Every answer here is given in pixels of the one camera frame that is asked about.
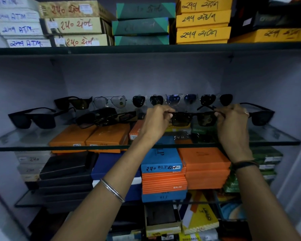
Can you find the person's left hand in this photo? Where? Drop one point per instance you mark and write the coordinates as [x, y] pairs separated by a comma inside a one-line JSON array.
[[154, 122]]

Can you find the person's right hand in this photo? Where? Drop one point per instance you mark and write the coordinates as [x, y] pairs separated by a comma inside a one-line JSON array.
[[234, 133]]

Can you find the person's left thumb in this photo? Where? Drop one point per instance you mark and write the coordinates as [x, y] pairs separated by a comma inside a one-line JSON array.
[[167, 119]]

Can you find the person's right thumb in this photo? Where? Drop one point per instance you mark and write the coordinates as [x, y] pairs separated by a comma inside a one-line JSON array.
[[221, 119]]

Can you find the black sunglasses with brown lenses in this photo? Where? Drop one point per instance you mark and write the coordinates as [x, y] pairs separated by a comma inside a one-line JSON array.
[[181, 119]]

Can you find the person's right forearm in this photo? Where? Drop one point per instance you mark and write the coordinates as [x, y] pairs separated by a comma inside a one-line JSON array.
[[263, 205]]

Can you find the person's left forearm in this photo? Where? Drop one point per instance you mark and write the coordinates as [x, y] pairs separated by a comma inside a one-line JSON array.
[[107, 188]]

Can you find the blue lens aviator sunglasses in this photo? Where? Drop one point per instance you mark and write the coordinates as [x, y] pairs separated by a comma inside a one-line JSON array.
[[173, 99]]

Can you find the dark lens aviator sunglasses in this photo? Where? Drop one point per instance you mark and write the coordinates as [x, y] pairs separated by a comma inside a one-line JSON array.
[[207, 99], [139, 101]]

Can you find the small orange labelled box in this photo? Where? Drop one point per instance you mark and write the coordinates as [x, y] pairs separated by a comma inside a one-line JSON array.
[[135, 130]]

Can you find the light blue handwritten box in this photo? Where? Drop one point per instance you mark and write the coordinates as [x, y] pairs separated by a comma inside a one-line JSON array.
[[160, 158]]

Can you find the black square sunglasses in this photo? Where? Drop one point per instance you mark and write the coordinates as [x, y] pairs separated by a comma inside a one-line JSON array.
[[260, 119]]

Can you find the glossy black slim sunglasses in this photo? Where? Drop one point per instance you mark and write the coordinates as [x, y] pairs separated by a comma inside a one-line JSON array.
[[126, 116]]

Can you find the black wristband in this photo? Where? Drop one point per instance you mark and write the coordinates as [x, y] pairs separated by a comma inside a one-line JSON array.
[[244, 163]]

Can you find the stack of large orange boxes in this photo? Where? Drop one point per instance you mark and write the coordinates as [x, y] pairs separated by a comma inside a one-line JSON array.
[[205, 168]]

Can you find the clear lens aviator glasses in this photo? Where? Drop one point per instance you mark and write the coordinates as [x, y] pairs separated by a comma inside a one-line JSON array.
[[118, 101]]

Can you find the stack of green boxes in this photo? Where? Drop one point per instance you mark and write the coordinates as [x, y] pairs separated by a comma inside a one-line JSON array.
[[266, 155]]

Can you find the orange flat box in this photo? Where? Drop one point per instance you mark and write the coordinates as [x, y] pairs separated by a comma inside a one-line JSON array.
[[70, 138], [109, 136]]

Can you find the stack of thin orange boxes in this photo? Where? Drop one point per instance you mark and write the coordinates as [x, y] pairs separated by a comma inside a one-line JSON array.
[[164, 183]]

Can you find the dark wooden shelf board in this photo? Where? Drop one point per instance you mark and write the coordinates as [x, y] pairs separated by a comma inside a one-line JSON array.
[[150, 48]]

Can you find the blue flat box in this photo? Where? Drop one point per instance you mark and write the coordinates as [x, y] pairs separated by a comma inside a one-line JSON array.
[[163, 196]]

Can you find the dark blue box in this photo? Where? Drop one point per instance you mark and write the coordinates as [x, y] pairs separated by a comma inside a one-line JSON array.
[[102, 165]]

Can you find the black wraparound sunglasses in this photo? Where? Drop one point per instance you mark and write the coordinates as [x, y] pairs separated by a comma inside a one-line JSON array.
[[86, 120]]

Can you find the teal box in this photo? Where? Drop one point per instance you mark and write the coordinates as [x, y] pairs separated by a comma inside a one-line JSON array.
[[140, 27], [140, 40], [145, 10]]

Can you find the black sunglasses with amber lenses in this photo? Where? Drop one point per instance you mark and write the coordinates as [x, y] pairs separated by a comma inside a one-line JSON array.
[[82, 104]]

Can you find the silver bangle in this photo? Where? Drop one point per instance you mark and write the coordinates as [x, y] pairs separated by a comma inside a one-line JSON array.
[[112, 190]]

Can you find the open box with black wallet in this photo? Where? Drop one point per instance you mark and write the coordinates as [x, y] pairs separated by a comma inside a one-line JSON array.
[[161, 215]]

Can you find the yellow and white box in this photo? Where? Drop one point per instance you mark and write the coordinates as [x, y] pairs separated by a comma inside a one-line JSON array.
[[199, 215]]

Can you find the long yellow handwritten box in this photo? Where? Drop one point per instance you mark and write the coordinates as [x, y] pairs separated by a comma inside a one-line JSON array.
[[278, 35]]

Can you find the beige handwritten box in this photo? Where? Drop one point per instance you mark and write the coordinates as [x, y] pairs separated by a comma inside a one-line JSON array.
[[70, 9], [75, 25], [80, 41]]

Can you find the stack of matte black boxes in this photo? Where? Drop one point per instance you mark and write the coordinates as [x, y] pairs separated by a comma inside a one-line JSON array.
[[65, 178]]

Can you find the chunky matte black sunglasses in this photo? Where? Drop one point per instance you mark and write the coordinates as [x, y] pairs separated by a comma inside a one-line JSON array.
[[40, 120]]

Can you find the stack of pale grey boxes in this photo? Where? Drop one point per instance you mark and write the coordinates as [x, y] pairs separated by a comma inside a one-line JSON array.
[[32, 164]]

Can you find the white handwritten box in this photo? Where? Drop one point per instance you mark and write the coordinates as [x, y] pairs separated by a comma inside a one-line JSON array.
[[12, 2], [20, 30], [27, 43], [17, 16]]

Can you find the small glass shelf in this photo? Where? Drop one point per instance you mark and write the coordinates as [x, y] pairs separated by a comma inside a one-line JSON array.
[[27, 200]]

